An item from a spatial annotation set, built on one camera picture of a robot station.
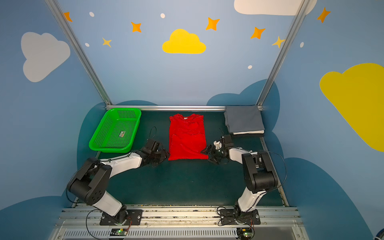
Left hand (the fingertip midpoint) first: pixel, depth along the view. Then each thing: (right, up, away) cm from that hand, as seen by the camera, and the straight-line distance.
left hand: (169, 156), depth 93 cm
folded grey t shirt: (+50, +25, +15) cm, 58 cm away
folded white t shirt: (+64, +15, +12) cm, 67 cm away
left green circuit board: (-21, -32, -22) cm, 44 cm away
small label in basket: (-38, +14, +15) cm, 43 cm away
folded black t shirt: (+64, +13, +14) cm, 67 cm away
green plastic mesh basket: (-42, +15, +15) cm, 47 cm away
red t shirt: (+11, +11, +12) cm, 20 cm away
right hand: (+23, +1, +1) cm, 23 cm away
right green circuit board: (+41, -33, -21) cm, 57 cm away
